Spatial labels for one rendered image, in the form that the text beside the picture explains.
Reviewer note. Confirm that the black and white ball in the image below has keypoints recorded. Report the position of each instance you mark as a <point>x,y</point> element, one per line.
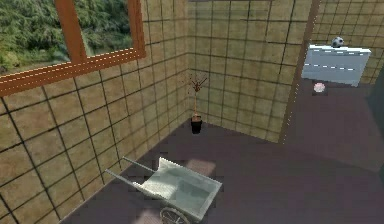
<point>337,42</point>

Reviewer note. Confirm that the pale green wheelbarrow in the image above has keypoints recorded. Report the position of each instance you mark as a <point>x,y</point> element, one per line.
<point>181,190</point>

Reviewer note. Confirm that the brown framed window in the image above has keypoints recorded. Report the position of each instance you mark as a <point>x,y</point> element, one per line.
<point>75,66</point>

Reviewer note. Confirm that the white chest of drawers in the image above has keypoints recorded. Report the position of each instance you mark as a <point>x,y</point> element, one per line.
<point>335,65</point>

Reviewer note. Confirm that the pink round object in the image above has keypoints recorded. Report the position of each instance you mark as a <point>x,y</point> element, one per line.
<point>319,87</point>

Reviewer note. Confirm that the bare plant in black pot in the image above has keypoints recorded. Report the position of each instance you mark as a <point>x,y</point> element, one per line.
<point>196,125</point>

